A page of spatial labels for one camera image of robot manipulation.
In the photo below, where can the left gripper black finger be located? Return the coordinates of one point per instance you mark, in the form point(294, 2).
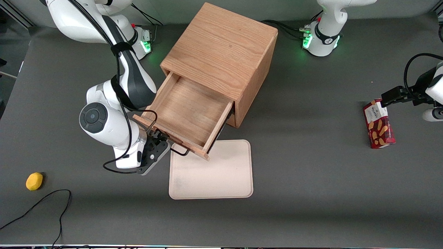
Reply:
point(392, 95)
point(385, 105)

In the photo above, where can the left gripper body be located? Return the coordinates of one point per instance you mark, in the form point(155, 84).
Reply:
point(419, 86)

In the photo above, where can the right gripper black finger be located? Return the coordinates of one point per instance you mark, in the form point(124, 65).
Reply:
point(164, 137)
point(158, 133)

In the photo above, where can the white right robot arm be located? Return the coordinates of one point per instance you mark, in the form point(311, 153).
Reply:
point(110, 131)

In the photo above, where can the oak wooden drawer cabinet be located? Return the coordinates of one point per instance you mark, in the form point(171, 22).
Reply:
point(225, 45)

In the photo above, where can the red shortbread biscuit box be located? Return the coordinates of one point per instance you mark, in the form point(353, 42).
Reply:
point(379, 128)

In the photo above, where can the cream rectangular plastic tray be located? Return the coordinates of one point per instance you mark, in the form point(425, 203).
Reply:
point(225, 173)

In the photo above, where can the yellow lemon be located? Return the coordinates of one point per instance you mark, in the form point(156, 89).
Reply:
point(34, 181)

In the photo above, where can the aluminium frame profile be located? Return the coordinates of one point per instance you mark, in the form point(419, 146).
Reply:
point(19, 15)

